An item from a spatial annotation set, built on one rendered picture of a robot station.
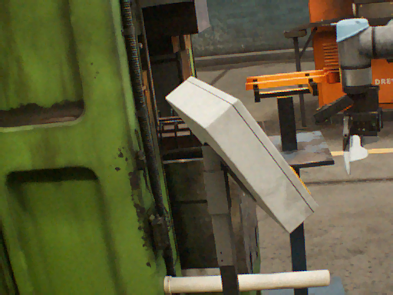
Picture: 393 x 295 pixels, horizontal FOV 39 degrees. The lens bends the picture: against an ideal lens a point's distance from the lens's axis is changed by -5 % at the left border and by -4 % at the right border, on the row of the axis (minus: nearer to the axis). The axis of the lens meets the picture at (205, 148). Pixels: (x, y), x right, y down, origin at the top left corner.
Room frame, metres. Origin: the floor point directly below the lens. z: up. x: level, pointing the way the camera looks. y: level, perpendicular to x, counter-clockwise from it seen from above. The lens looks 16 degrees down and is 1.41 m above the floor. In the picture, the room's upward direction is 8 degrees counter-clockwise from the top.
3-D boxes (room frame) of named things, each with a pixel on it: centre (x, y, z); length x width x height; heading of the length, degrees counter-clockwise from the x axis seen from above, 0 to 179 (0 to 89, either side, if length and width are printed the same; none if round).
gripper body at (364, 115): (1.29, -0.38, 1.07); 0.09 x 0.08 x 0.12; 59
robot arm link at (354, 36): (1.29, -0.37, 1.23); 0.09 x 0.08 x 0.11; 67
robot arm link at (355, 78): (1.30, -0.37, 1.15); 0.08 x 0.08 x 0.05
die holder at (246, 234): (1.82, 0.16, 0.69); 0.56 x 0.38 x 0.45; 79
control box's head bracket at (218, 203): (1.17, -0.04, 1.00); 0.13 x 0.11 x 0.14; 169
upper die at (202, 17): (1.77, 0.16, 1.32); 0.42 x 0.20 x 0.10; 79
